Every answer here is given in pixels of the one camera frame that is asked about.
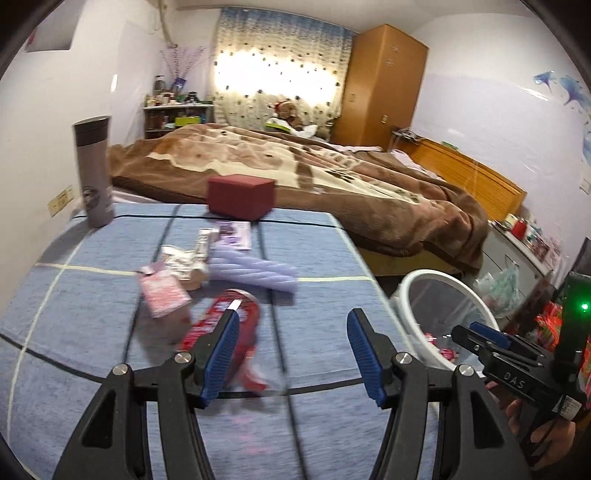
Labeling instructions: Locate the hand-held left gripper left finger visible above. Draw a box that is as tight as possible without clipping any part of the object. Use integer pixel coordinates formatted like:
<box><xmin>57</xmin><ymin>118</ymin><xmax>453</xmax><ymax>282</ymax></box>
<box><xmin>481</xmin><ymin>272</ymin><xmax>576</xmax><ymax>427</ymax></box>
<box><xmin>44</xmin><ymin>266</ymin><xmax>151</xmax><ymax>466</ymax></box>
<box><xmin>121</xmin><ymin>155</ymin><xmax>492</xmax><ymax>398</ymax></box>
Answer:
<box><xmin>53</xmin><ymin>310</ymin><xmax>241</xmax><ymax>480</ymax></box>

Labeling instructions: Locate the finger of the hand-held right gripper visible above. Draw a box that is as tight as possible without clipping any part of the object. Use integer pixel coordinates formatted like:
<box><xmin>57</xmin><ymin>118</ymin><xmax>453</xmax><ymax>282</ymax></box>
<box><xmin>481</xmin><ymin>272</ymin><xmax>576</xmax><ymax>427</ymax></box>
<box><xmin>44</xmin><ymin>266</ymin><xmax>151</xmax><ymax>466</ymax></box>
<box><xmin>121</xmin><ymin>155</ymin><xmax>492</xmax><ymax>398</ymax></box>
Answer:
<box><xmin>468</xmin><ymin>322</ymin><xmax>513</xmax><ymax>349</ymax></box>
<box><xmin>451</xmin><ymin>325</ymin><xmax>543</xmax><ymax>367</ymax></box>

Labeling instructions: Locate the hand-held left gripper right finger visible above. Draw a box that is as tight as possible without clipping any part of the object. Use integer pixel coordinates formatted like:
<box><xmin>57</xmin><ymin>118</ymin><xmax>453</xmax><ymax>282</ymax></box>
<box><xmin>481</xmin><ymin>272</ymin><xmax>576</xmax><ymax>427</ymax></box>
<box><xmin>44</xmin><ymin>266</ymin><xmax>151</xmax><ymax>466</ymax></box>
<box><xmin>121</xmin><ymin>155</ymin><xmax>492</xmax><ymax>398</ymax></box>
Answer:
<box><xmin>346</xmin><ymin>308</ymin><xmax>532</xmax><ymax>480</ymax></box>

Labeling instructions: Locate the white trash bin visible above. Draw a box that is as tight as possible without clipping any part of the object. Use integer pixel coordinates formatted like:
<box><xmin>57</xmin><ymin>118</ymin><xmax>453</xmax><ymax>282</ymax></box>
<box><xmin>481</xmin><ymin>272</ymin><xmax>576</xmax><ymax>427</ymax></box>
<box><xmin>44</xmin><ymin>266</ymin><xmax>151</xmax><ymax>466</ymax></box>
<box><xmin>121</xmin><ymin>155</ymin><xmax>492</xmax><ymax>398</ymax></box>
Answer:
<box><xmin>397</xmin><ymin>270</ymin><xmax>502</xmax><ymax>370</ymax></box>

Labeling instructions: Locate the person's right hand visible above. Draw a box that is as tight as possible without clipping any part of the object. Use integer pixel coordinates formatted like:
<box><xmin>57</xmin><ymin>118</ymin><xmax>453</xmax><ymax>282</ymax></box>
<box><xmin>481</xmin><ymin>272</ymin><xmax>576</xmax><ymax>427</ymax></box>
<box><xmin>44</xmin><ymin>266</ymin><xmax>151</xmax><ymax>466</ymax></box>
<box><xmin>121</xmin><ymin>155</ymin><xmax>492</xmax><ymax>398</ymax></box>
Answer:
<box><xmin>505</xmin><ymin>399</ymin><xmax>578</xmax><ymax>462</ymax></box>

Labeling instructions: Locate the translucent plastic bag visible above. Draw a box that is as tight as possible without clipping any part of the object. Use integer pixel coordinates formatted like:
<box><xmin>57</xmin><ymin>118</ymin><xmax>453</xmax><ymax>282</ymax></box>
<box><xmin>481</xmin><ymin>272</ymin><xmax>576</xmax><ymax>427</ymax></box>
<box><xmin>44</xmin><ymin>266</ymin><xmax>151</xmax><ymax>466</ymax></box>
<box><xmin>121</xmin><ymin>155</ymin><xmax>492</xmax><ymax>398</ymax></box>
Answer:
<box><xmin>475</xmin><ymin>265</ymin><xmax>520</xmax><ymax>319</ymax></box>

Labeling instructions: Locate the white bedside cabinet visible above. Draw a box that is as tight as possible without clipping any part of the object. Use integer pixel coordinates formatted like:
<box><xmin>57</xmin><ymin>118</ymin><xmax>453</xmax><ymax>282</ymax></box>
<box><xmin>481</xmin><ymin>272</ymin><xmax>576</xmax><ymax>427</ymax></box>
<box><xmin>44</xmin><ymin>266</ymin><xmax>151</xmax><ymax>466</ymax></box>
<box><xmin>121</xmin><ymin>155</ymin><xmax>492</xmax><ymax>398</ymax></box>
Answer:
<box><xmin>482</xmin><ymin>222</ymin><xmax>561</xmax><ymax>324</ymax></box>

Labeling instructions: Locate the pink carton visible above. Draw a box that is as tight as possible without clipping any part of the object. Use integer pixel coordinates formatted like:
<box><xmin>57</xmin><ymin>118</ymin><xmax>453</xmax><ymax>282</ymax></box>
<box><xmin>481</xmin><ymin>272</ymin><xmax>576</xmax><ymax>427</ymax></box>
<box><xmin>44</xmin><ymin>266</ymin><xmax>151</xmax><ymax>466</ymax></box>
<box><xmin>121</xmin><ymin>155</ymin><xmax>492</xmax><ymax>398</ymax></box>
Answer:
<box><xmin>137</xmin><ymin>263</ymin><xmax>192</xmax><ymax>319</ymax></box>

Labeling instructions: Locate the purple bristle brush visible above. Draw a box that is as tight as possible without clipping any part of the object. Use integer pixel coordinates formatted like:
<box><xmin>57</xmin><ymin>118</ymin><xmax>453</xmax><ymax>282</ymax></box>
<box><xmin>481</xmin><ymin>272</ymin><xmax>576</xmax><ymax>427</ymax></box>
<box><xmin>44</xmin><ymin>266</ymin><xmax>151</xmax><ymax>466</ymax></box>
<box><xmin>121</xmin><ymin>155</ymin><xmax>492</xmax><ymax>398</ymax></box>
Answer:
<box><xmin>208</xmin><ymin>244</ymin><xmax>298</xmax><ymax>294</ymax></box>

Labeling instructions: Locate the crumpled foil wrapper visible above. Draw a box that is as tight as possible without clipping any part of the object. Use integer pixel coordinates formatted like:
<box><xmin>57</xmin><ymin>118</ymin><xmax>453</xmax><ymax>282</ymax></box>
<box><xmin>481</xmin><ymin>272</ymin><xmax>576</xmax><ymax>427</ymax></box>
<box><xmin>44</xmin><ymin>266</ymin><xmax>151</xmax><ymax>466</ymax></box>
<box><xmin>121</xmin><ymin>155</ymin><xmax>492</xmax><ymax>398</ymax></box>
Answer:
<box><xmin>161</xmin><ymin>244</ymin><xmax>208</xmax><ymax>283</ymax></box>

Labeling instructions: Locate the small white tube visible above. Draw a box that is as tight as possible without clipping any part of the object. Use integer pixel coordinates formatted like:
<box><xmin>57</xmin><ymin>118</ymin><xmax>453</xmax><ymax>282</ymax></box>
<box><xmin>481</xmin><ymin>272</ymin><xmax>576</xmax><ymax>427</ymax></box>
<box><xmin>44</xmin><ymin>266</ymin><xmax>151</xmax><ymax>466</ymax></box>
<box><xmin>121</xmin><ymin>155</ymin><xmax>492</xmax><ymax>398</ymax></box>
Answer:
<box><xmin>194</xmin><ymin>227</ymin><xmax>218</xmax><ymax>259</ymax></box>

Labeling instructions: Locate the purple flat packet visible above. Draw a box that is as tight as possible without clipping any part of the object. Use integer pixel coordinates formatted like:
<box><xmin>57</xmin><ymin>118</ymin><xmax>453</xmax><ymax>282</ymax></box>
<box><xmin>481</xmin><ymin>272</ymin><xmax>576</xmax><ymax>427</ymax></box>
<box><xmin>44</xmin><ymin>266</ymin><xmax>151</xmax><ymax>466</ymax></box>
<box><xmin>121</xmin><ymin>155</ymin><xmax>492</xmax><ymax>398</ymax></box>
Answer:
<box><xmin>212</xmin><ymin>220</ymin><xmax>253</xmax><ymax>250</ymax></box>

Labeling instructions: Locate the wooden headboard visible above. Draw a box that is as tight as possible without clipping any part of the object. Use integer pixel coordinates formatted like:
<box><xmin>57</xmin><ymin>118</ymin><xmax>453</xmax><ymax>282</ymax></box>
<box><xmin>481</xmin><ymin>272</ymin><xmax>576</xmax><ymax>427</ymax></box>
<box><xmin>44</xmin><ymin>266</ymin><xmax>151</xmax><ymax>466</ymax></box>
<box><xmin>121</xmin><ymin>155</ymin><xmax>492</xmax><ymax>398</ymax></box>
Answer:
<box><xmin>392</xmin><ymin>136</ymin><xmax>527</xmax><ymax>222</ymax></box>

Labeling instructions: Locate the dark red box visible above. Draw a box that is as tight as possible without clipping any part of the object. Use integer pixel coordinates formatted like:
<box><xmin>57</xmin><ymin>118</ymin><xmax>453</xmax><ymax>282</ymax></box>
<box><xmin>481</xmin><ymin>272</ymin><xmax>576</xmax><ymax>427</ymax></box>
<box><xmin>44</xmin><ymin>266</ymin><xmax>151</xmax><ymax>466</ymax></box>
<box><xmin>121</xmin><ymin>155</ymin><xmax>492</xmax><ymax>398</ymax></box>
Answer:
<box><xmin>207</xmin><ymin>174</ymin><xmax>276</xmax><ymax>221</ymax></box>

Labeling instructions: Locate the brown patterned blanket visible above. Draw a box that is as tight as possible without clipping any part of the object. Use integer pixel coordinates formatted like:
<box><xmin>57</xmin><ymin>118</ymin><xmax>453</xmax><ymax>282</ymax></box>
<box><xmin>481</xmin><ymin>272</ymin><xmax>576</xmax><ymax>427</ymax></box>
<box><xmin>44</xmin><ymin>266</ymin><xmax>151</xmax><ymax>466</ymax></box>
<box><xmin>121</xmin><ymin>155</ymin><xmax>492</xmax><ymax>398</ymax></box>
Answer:
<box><xmin>107</xmin><ymin>122</ymin><xmax>489</xmax><ymax>273</ymax></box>

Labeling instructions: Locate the grey thermos tumbler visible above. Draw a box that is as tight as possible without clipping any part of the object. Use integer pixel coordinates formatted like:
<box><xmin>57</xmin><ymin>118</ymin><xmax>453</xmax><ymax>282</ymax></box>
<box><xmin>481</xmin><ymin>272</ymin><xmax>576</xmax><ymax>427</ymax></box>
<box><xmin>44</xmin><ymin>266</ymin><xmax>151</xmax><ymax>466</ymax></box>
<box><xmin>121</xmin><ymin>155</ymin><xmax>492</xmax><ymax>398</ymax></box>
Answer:
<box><xmin>71</xmin><ymin>115</ymin><xmax>116</xmax><ymax>228</ymax></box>

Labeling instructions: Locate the cluttered white shelf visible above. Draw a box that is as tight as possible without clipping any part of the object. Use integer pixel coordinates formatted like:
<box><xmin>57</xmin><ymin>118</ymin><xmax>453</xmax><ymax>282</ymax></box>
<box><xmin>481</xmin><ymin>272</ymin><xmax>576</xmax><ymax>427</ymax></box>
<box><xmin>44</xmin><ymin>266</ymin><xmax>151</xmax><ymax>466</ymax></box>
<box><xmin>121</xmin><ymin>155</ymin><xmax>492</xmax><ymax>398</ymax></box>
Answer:
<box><xmin>143</xmin><ymin>102</ymin><xmax>215</xmax><ymax>139</ymax></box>

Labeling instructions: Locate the brown teddy bear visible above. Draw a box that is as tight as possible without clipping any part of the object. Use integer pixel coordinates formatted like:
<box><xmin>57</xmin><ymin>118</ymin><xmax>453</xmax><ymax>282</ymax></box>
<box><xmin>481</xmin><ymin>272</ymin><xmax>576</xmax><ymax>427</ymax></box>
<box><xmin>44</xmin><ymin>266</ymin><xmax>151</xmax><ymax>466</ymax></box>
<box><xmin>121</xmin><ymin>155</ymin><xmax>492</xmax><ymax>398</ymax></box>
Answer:
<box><xmin>272</xmin><ymin>98</ymin><xmax>306</xmax><ymax>131</ymax></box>

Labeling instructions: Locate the wooden wardrobe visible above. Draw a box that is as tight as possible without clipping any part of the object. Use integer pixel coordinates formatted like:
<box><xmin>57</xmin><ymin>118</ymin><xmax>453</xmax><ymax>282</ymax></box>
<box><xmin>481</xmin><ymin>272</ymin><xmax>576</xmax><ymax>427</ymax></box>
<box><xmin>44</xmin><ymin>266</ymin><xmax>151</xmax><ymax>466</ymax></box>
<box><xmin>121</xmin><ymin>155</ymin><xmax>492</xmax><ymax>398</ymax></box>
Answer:
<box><xmin>330</xmin><ymin>24</ymin><xmax>429</xmax><ymax>151</ymax></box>

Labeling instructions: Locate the dried branch bouquet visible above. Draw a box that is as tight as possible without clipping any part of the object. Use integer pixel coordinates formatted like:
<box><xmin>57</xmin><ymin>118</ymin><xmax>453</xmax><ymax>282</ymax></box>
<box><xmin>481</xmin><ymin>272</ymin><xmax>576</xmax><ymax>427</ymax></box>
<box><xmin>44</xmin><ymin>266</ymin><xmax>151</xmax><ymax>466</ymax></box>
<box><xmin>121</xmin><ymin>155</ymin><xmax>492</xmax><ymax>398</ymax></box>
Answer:
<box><xmin>159</xmin><ymin>44</ymin><xmax>206</xmax><ymax>90</ymax></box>

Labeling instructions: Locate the patterned window curtain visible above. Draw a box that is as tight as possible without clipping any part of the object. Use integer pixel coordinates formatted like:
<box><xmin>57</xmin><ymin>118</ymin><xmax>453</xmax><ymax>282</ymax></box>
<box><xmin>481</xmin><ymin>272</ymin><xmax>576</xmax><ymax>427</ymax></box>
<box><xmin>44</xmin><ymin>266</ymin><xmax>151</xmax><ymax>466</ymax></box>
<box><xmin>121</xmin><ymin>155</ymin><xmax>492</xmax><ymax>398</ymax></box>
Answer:
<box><xmin>213</xmin><ymin>7</ymin><xmax>356</xmax><ymax>139</ymax></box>

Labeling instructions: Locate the air conditioner pipe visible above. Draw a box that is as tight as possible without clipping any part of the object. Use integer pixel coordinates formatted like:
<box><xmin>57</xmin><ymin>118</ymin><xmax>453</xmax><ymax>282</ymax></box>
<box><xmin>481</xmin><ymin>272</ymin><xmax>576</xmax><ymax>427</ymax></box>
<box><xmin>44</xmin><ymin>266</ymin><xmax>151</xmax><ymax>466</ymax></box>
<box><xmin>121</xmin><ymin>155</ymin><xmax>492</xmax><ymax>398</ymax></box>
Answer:
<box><xmin>154</xmin><ymin>0</ymin><xmax>180</xmax><ymax>48</ymax></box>

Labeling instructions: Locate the yellowed wall socket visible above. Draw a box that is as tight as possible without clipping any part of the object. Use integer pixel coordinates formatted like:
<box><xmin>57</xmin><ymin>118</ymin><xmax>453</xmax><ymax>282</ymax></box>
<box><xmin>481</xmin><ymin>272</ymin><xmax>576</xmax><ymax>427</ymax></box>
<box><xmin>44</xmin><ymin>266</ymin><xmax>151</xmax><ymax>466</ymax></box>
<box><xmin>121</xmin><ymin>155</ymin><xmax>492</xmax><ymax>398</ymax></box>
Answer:
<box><xmin>48</xmin><ymin>185</ymin><xmax>75</xmax><ymax>217</ymax></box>

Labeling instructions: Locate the square wall mirror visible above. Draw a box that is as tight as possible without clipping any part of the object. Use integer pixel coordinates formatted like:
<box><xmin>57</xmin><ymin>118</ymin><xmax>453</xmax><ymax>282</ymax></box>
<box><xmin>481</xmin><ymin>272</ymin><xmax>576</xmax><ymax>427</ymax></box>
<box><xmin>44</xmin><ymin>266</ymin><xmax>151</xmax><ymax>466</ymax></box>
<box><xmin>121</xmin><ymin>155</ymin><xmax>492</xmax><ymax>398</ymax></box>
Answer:
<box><xmin>25</xmin><ymin>0</ymin><xmax>88</xmax><ymax>52</ymax></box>

